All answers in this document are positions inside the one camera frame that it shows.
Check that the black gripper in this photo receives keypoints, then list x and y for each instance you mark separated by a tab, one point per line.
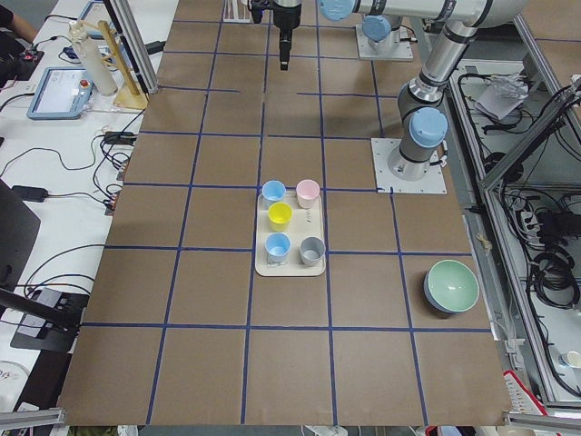
286	19

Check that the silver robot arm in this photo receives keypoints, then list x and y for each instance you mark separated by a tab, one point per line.
461	21
382	30

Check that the light blue plastic cup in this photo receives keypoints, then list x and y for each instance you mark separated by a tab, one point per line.
273	191
277	246

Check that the pink plastic cup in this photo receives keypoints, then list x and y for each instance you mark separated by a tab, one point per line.
308	191

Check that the yellow plastic cup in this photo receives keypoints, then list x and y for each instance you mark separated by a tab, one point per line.
279	215

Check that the grey plastic cup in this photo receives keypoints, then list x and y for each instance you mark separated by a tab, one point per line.
312	250

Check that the wooden mug tree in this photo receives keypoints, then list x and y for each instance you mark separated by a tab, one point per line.
128	95

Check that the white thermos bottle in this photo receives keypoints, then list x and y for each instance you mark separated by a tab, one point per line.
91	58

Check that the cream plastic tray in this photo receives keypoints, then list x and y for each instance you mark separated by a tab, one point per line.
298	251

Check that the blue teach pendant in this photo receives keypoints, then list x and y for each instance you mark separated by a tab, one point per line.
62	94

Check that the stacked green blue bowls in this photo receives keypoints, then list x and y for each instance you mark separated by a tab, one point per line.
451	287

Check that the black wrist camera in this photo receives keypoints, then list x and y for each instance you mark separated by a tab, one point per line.
256	7

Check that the white wire cup rack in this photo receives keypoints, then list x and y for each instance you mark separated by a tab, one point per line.
235	11

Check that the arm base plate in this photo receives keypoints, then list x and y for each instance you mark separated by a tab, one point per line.
394	174
388	49

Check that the aluminium frame post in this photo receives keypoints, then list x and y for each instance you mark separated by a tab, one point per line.
124	23

